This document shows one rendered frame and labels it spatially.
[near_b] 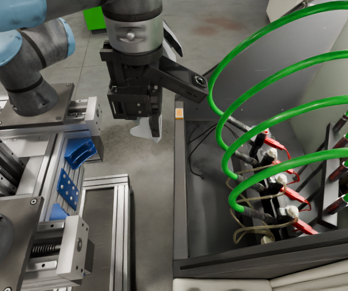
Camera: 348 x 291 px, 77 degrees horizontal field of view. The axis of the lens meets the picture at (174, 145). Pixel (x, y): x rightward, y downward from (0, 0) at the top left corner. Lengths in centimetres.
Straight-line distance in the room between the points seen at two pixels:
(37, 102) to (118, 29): 61
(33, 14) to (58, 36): 62
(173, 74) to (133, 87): 7
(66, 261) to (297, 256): 48
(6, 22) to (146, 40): 14
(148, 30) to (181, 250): 51
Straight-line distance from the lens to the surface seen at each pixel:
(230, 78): 92
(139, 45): 31
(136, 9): 29
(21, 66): 82
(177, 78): 35
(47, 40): 85
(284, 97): 105
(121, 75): 36
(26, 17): 25
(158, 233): 163
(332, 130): 77
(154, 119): 37
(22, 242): 63
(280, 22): 50
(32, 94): 86
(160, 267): 158
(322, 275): 51
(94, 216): 153
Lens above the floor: 156
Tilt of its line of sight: 51 degrees down
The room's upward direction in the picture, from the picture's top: straight up
